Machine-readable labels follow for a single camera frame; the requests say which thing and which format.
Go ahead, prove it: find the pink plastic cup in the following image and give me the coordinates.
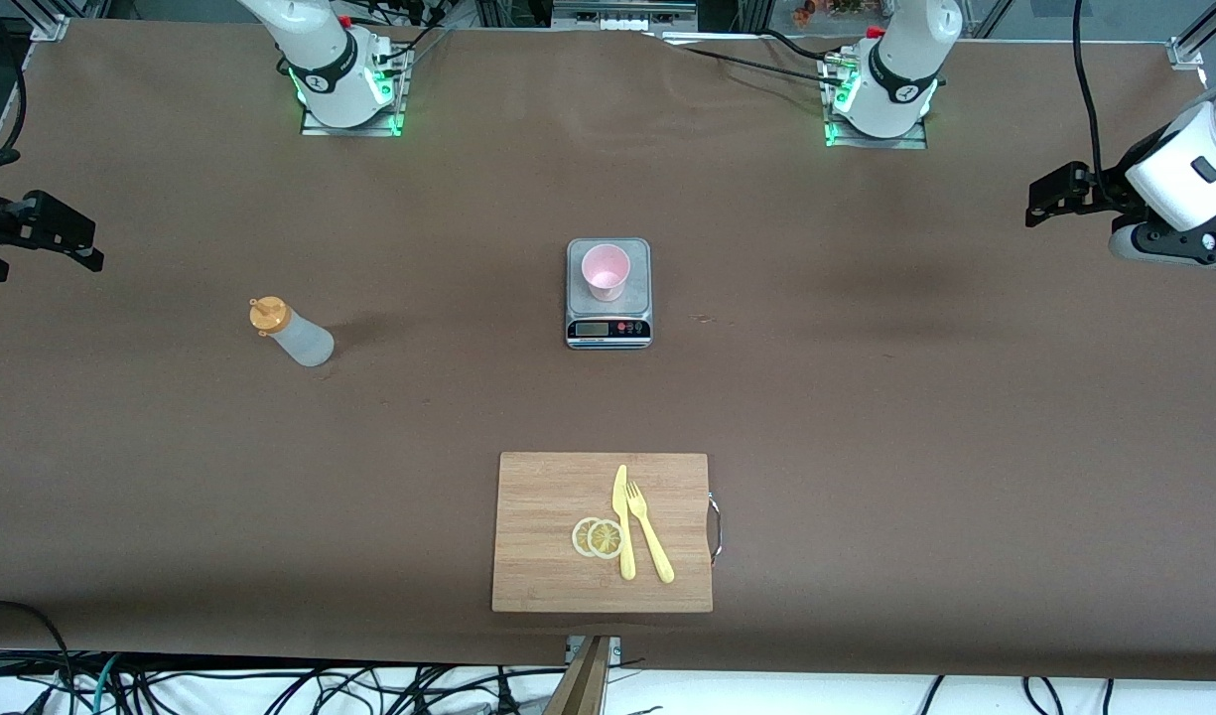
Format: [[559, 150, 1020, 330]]
[[581, 243, 632, 304]]

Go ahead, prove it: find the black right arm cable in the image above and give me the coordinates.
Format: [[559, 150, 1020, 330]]
[[0, 5, 27, 170]]

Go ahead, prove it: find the clear sauce bottle orange cap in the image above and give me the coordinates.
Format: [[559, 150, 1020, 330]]
[[249, 296, 336, 368]]

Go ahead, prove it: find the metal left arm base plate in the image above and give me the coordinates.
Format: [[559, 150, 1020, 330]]
[[822, 50, 929, 151]]

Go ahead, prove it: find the brown table cover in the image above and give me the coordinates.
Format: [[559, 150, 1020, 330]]
[[0, 18, 1216, 681]]

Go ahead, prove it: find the yellow plastic fork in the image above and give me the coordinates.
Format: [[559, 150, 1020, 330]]
[[626, 481, 676, 585]]

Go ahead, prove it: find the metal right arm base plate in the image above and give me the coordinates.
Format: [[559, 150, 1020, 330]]
[[300, 38, 410, 138]]

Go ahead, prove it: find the wooden cutting board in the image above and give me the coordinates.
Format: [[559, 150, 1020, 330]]
[[491, 452, 715, 614]]

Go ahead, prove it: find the teal floor cable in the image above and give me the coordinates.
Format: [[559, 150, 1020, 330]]
[[89, 653, 124, 715]]

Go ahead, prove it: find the aluminium frame corner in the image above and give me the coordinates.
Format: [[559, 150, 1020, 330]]
[[30, 0, 72, 43], [1168, 0, 1216, 71]]

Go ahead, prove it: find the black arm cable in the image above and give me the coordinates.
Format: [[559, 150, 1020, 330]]
[[0, 5, 27, 170], [1072, 0, 1107, 180]]

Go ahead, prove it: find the silver digital kitchen scale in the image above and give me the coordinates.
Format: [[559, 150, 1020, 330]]
[[566, 237, 654, 351]]

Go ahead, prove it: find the yellow plastic knife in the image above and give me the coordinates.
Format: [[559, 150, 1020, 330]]
[[612, 464, 637, 582]]

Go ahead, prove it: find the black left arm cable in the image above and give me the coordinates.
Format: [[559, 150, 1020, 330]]
[[1072, 0, 1107, 180]]

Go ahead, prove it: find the black base cable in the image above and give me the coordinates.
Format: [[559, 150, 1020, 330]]
[[657, 30, 852, 92]]

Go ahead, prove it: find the black floor cable loop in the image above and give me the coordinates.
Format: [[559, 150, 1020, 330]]
[[0, 600, 78, 715]]

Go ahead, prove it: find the wooden post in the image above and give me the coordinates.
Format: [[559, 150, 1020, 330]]
[[546, 636, 613, 715]]

